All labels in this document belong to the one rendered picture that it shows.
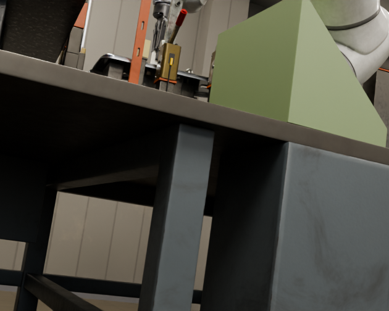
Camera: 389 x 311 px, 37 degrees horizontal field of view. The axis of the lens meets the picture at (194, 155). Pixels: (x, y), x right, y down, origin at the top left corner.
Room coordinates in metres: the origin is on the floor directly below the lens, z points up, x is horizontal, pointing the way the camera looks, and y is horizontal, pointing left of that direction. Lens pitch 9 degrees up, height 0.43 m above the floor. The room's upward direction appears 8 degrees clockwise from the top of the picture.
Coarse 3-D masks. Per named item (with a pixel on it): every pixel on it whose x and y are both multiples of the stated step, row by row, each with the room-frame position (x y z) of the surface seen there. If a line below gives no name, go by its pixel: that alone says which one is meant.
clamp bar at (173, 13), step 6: (174, 0) 1.80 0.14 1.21; (174, 6) 1.80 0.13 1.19; (180, 6) 1.81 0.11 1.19; (174, 12) 1.81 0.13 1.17; (168, 18) 1.82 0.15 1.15; (174, 18) 1.81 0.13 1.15; (168, 24) 1.81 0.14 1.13; (174, 24) 1.81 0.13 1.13; (168, 30) 1.81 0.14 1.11; (168, 36) 1.82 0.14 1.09; (174, 42) 1.83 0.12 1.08
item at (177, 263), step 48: (144, 144) 1.26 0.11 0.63; (192, 144) 1.10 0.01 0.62; (0, 192) 2.08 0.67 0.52; (48, 192) 2.44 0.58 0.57; (96, 192) 2.52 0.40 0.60; (144, 192) 2.61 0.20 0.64; (192, 192) 1.11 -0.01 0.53; (48, 240) 2.45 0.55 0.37; (192, 240) 1.12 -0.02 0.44; (48, 288) 1.98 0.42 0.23; (96, 288) 2.56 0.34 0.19; (144, 288) 1.14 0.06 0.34; (192, 288) 1.12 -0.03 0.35
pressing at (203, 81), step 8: (104, 56) 1.82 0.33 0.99; (112, 56) 1.81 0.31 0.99; (120, 56) 1.82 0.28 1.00; (96, 64) 1.93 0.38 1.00; (104, 64) 1.93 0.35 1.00; (120, 64) 1.90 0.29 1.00; (128, 64) 1.89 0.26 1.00; (152, 64) 1.86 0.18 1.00; (96, 72) 2.02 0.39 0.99; (128, 72) 1.99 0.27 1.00; (152, 72) 1.95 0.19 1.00; (184, 72) 1.89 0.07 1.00; (184, 80) 1.99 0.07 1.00; (192, 80) 1.98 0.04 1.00; (200, 80) 1.96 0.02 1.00; (200, 88) 2.06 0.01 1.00; (200, 96) 2.14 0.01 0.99
